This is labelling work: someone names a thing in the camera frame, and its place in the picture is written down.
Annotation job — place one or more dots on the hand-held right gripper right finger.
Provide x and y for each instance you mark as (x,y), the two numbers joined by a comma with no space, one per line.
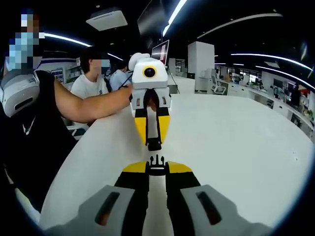
(182,182)

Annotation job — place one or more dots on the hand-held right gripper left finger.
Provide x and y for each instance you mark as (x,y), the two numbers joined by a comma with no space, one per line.
(133,182)

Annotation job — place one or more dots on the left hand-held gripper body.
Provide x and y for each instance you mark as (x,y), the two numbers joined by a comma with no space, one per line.
(150,82)

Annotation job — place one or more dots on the black plastic buckle pronged part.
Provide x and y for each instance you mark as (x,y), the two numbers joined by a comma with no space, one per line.
(157,171)

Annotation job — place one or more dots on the computer monitor on stand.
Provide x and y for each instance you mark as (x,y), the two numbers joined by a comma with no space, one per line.
(161,50)

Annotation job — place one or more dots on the dark hanging ceiling screen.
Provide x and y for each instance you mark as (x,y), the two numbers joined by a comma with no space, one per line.
(150,22)

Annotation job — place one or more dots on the white office chair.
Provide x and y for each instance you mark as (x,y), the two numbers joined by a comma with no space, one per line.
(219,86)

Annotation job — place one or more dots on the white ceiling air conditioner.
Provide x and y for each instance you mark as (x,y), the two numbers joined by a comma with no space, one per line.
(107,19)

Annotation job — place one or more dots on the person's black shirt torso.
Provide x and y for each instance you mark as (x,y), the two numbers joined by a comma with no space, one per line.
(37,147)

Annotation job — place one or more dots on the long white office desk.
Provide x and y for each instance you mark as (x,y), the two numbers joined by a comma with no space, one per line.
(283,108)

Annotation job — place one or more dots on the white chest-worn device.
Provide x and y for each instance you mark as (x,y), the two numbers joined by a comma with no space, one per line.
(22,91)

